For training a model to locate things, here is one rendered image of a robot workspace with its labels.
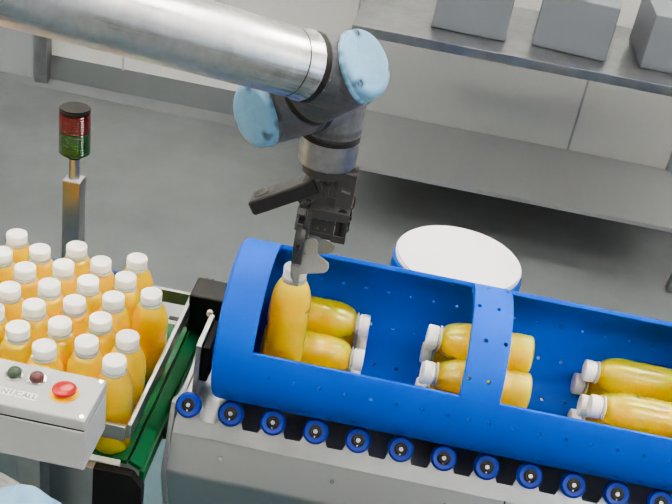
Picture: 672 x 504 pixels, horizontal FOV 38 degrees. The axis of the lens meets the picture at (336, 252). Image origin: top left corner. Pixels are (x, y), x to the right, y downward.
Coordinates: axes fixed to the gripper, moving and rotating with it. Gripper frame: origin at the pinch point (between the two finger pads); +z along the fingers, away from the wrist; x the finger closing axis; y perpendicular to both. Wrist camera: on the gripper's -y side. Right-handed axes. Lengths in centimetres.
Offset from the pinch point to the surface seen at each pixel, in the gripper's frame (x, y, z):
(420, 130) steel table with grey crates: 292, 23, 95
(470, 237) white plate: 61, 33, 21
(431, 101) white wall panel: 328, 26, 93
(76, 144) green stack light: 39, -51, 5
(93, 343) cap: -8.2, -30.4, 16.7
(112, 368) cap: -13.0, -25.6, 17.0
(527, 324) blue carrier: 18.8, 42.4, 13.2
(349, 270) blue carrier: 16.9, 8.3, 8.3
